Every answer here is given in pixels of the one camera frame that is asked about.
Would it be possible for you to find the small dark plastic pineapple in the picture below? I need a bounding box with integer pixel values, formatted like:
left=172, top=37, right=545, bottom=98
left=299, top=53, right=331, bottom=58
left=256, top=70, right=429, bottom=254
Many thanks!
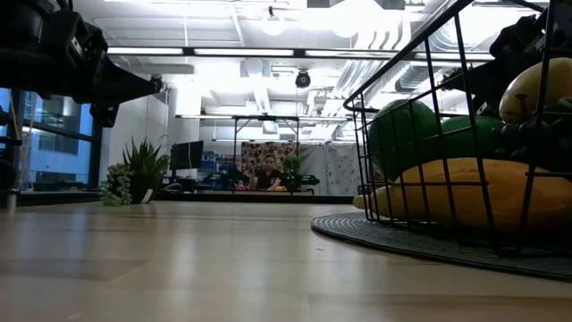
left=122, top=137, right=172, bottom=205

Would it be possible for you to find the green plastic grape bunch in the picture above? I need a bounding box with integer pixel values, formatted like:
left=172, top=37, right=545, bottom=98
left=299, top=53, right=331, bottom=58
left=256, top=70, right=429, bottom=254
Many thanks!
left=100, top=162, right=135, bottom=208

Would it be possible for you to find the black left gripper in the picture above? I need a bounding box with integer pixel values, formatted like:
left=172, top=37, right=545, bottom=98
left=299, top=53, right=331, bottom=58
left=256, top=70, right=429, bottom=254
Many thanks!
left=0, top=0, right=164, bottom=129

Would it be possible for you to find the round grey woven placemat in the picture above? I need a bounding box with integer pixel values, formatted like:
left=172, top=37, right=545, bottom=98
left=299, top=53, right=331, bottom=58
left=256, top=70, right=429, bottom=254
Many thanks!
left=310, top=212, right=572, bottom=283

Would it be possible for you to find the black beam with light strips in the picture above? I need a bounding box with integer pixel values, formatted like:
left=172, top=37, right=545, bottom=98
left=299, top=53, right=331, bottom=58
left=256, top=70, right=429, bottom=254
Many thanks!
left=105, top=44, right=497, bottom=63

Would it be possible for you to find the yellow plastic mango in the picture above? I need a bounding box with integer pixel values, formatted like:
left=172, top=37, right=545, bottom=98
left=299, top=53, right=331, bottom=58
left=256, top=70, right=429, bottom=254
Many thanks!
left=498, top=56, right=572, bottom=125

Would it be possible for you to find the black wire basket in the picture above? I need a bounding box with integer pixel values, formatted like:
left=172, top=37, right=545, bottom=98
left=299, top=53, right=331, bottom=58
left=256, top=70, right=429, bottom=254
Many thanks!
left=342, top=0, right=572, bottom=257

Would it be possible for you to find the large glass window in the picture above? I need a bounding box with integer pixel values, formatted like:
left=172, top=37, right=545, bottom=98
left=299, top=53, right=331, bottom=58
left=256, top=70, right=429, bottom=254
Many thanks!
left=0, top=87, right=106, bottom=191

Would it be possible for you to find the green background plant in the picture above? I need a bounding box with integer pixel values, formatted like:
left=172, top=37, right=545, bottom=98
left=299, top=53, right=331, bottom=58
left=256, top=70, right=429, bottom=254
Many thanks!
left=281, top=155, right=305, bottom=192

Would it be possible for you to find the person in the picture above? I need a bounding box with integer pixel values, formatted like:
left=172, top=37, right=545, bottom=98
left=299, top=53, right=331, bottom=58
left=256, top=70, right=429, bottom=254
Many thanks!
left=248, top=153, right=287, bottom=192

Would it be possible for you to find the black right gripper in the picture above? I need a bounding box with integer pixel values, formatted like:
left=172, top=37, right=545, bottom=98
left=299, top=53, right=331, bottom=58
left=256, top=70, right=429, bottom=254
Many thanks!
left=440, top=4, right=572, bottom=118

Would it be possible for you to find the black plastic grape bunch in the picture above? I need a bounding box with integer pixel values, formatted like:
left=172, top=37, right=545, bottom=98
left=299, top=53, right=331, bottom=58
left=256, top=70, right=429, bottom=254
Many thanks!
left=490, top=116, right=572, bottom=174

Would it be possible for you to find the white printed cloth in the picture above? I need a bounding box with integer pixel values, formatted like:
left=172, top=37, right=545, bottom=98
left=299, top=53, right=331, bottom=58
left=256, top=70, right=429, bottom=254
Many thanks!
left=298, top=142, right=364, bottom=197

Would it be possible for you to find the yellow plastic banana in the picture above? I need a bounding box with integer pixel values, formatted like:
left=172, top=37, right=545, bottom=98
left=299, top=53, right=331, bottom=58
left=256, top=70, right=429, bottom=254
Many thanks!
left=351, top=157, right=572, bottom=233

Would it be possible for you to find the brown floral cloth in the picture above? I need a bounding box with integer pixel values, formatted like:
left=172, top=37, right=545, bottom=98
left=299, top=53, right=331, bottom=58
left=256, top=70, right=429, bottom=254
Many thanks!
left=240, top=141, right=301, bottom=178

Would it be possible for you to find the black computer monitor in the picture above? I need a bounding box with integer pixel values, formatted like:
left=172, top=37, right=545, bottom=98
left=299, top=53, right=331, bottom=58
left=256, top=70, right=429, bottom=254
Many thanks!
left=169, top=140, right=206, bottom=172

